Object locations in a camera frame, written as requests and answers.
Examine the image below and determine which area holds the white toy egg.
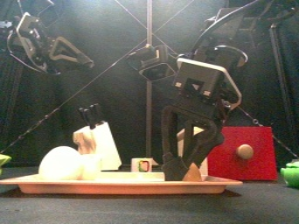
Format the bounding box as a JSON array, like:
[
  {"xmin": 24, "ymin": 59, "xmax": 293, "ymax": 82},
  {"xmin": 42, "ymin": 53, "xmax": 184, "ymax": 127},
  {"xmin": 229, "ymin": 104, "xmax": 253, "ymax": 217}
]
[{"xmin": 37, "ymin": 145, "xmax": 85, "ymax": 181}]

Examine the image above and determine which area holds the green toy pepper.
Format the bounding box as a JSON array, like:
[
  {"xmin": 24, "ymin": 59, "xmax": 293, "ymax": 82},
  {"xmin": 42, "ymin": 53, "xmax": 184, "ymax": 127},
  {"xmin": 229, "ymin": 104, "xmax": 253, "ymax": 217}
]
[{"xmin": 279, "ymin": 159, "xmax": 299, "ymax": 188}]

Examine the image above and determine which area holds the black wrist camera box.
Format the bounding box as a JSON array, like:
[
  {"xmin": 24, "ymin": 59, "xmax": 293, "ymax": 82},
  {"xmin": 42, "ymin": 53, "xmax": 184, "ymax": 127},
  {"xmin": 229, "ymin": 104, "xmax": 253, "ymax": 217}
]
[{"xmin": 136, "ymin": 44, "xmax": 177, "ymax": 82}]

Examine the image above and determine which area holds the black toy knife handle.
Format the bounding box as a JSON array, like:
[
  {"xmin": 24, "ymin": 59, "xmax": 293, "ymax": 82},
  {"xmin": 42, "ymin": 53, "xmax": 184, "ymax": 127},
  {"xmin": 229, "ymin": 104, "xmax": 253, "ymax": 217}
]
[
  {"xmin": 79, "ymin": 107, "xmax": 95, "ymax": 130},
  {"xmin": 88, "ymin": 102, "xmax": 105, "ymax": 125}
]

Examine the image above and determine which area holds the thin steel brace cable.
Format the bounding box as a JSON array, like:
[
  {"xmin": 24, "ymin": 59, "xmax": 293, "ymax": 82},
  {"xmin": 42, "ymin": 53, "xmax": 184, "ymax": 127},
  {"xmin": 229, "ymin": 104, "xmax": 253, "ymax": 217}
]
[
  {"xmin": 0, "ymin": 0, "xmax": 196, "ymax": 154},
  {"xmin": 113, "ymin": 0, "xmax": 299, "ymax": 160}
]

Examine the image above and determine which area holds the small white printed cube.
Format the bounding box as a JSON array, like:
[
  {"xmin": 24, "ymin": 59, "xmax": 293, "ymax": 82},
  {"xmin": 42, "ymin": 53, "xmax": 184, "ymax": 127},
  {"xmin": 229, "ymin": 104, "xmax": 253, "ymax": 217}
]
[{"xmin": 129, "ymin": 157, "xmax": 159, "ymax": 173}]

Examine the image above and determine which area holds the white wooden knife block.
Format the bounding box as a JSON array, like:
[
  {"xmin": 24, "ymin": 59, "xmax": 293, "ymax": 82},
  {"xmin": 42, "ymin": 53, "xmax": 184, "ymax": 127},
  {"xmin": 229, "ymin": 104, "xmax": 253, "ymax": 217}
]
[{"xmin": 72, "ymin": 121, "xmax": 123, "ymax": 172}]

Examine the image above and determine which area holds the orange rectangular plate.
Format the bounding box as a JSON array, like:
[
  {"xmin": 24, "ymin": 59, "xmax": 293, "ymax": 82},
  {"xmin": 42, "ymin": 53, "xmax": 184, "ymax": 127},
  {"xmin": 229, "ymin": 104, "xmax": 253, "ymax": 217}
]
[{"xmin": 0, "ymin": 171, "xmax": 244, "ymax": 195}]

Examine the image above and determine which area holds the grey vertical frame pole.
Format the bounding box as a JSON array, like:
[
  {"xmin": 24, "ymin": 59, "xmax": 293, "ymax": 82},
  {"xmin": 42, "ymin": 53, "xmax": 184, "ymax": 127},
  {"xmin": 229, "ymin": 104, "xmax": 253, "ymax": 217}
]
[{"xmin": 144, "ymin": 0, "xmax": 155, "ymax": 158}]

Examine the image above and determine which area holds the brown eggshell half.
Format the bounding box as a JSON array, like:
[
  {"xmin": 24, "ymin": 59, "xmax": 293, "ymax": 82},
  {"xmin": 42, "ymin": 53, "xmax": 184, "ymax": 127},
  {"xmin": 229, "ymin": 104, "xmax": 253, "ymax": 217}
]
[{"xmin": 181, "ymin": 162, "xmax": 203, "ymax": 182}]

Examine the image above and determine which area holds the red wooden drawer box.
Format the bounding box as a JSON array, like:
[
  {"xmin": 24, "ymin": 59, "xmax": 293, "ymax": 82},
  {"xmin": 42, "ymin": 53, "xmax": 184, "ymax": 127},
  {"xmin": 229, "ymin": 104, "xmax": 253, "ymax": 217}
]
[{"xmin": 175, "ymin": 125, "xmax": 279, "ymax": 181}]

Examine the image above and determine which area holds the green toy vegetable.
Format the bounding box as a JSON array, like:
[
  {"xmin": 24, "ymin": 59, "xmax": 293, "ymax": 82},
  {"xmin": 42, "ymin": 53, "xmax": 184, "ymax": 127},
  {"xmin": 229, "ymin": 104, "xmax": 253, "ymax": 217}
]
[{"xmin": 0, "ymin": 153, "xmax": 13, "ymax": 177}]

